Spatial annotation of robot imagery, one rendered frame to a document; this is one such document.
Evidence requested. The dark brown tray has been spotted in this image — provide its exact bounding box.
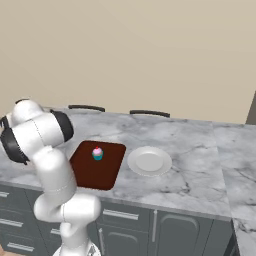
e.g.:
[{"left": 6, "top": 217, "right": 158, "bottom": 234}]
[{"left": 69, "top": 140, "right": 127, "bottom": 192}]

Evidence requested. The white round plate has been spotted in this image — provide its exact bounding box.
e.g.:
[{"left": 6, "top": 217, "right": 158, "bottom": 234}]
[{"left": 126, "top": 145, "right": 173, "bottom": 178}]

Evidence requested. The pink cupcake with teal wrapper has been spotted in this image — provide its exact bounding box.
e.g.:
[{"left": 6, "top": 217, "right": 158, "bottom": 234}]
[{"left": 91, "top": 145, "right": 105, "bottom": 162}]

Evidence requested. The dark grey drawer front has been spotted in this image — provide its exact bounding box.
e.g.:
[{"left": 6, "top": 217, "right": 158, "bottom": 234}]
[
  {"left": 0, "top": 231, "right": 63, "bottom": 256},
  {"left": 0, "top": 208, "right": 44, "bottom": 238},
  {"left": 98, "top": 199, "right": 155, "bottom": 232},
  {"left": 0, "top": 183, "right": 38, "bottom": 216}
]

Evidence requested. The dark grey cupboard door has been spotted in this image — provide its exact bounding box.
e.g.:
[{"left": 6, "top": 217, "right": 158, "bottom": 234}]
[
  {"left": 95, "top": 223, "right": 150, "bottom": 256},
  {"left": 155, "top": 209, "right": 215, "bottom": 256}
]

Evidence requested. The dark grey tall panel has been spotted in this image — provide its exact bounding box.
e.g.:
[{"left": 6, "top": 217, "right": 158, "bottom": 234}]
[{"left": 245, "top": 89, "right": 256, "bottom": 126}]

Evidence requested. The silver cupboard door handle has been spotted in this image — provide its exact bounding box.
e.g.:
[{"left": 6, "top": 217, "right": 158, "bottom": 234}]
[
  {"left": 98, "top": 227, "right": 105, "bottom": 256},
  {"left": 151, "top": 209, "right": 158, "bottom": 243}
]

